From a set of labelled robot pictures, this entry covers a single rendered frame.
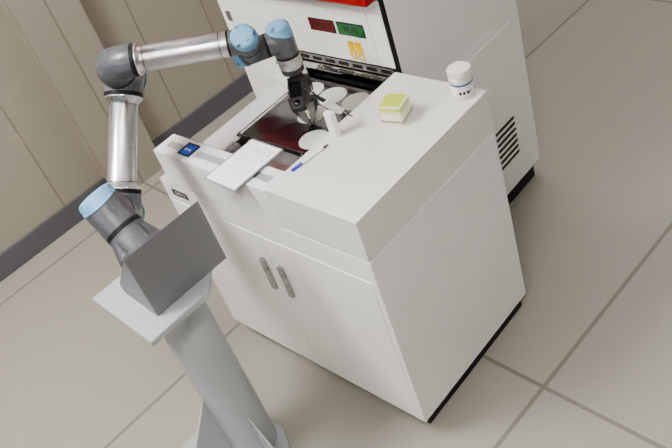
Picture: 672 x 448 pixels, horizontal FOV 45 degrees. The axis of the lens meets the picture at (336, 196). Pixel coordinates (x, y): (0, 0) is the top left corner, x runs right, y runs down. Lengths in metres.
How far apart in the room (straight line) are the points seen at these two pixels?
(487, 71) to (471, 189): 0.70
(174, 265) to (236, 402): 0.61
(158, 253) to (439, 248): 0.82
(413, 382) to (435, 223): 0.52
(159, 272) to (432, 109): 0.91
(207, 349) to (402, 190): 0.78
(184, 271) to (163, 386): 1.09
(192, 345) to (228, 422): 0.38
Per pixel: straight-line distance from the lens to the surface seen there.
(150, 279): 2.25
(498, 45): 3.11
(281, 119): 2.72
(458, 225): 2.49
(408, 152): 2.27
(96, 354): 3.62
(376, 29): 2.59
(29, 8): 3.99
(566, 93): 4.09
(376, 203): 2.13
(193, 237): 2.28
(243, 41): 2.32
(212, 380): 2.60
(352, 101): 2.68
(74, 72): 4.13
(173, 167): 2.70
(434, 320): 2.54
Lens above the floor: 2.29
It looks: 37 degrees down
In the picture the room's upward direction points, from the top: 20 degrees counter-clockwise
